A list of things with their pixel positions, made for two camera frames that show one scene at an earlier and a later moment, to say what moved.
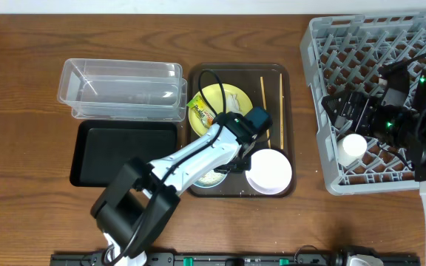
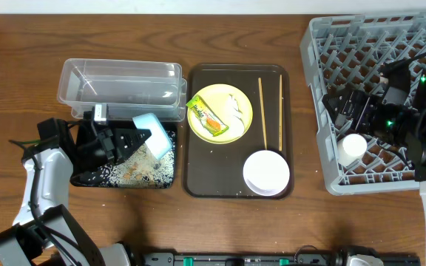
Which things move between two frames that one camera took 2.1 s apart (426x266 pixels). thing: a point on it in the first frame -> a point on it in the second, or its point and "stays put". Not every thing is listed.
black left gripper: [233, 165] -> [108, 144]
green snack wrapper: [202, 110] stays put
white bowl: [271, 171] stays put
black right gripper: [351, 111] stays put
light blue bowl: [211, 179] -> [158, 142]
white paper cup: [350, 148] stays put
